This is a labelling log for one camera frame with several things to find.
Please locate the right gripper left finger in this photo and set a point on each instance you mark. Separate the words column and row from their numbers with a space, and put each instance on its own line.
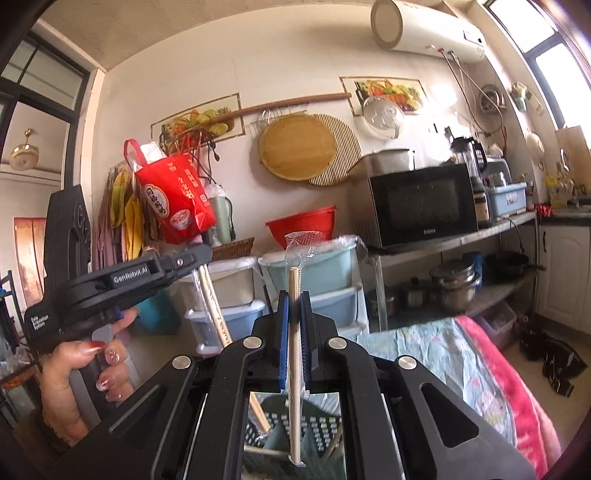
column 188, row 420

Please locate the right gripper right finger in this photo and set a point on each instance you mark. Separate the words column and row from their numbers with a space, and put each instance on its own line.
column 400, row 421

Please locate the chopsticks pair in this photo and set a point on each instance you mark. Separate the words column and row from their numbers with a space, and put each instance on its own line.
column 295, row 345

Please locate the white kitchen cabinet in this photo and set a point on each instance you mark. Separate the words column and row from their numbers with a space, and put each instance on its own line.
column 564, row 284

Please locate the left hand painted nails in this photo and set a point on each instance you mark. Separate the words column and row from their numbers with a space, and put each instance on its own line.
column 71, row 372

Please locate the teal hanging bag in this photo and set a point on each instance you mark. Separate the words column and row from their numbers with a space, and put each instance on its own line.
column 157, row 315

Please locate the cartoon print tablecloth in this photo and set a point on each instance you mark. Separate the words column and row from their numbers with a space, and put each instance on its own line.
column 446, row 349

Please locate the pink blanket edge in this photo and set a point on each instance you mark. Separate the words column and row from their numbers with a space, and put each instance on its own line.
column 517, row 382

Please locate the red shopping bag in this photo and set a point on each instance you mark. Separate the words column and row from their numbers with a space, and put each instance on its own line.
column 173, row 191

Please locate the white drawer tower left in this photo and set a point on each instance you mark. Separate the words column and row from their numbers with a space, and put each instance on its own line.
column 234, row 283

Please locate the steel pot stack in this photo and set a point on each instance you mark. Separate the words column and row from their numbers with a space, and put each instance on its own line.
column 456, row 283

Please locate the wicker tray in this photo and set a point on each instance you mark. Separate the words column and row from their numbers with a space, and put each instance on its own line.
column 233, row 250

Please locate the black frying pan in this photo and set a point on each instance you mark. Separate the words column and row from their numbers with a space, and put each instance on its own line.
column 509, row 266

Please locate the blue drawer tower right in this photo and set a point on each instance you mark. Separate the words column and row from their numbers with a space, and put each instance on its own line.
column 330, row 273

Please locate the black microwave oven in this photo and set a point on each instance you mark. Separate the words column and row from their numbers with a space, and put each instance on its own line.
column 395, row 209

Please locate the red plastic colander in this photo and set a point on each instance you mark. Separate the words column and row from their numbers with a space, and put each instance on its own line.
column 321, row 220

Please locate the blue plastic box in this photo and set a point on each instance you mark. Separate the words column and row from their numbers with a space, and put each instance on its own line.
column 507, row 200

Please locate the round wooden board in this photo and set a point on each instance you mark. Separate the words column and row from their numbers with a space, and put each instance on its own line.
column 297, row 147

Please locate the woven round mat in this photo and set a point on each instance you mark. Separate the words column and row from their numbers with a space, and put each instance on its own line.
column 347, row 153

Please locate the white water heater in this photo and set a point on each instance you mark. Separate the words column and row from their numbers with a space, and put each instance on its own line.
column 409, row 27

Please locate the food picture on wall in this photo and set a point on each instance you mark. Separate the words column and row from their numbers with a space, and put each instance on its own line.
column 408, row 94

